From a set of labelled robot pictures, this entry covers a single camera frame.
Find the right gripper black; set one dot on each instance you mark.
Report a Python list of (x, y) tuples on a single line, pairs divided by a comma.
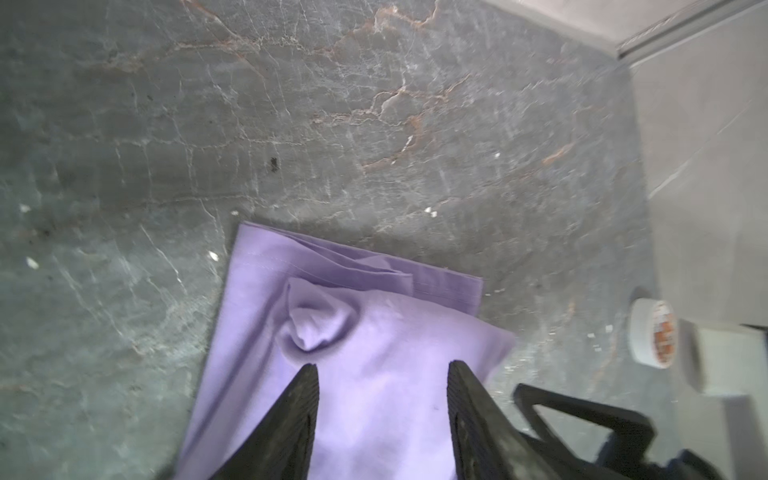
[(624, 451)]

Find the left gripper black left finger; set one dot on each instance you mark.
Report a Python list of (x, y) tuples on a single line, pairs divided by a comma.
[(280, 446)]

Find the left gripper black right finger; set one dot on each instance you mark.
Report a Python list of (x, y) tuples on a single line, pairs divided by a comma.
[(487, 446)]

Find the purple t-shirt with print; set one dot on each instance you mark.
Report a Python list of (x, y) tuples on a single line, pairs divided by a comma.
[(382, 332)]

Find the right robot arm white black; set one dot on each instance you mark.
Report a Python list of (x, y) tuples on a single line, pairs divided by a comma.
[(728, 363)]

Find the roll of masking tape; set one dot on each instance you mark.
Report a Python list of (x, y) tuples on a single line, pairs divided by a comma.
[(653, 333)]

